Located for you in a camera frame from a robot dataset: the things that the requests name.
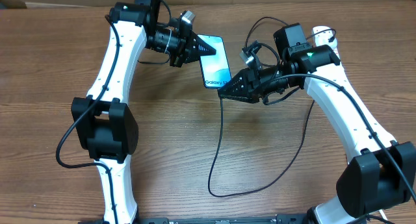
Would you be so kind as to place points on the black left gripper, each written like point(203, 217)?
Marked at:
point(191, 47)

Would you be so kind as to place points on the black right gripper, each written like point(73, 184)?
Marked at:
point(254, 91)

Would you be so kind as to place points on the Galaxy S24 smartphone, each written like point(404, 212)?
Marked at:
point(215, 68)

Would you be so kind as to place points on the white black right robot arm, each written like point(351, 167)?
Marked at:
point(380, 171)

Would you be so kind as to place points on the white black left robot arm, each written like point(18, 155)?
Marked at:
point(103, 121)

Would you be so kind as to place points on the white charger plug adapter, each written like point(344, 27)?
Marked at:
point(323, 35)

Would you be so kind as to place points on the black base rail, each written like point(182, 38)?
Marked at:
point(278, 219)

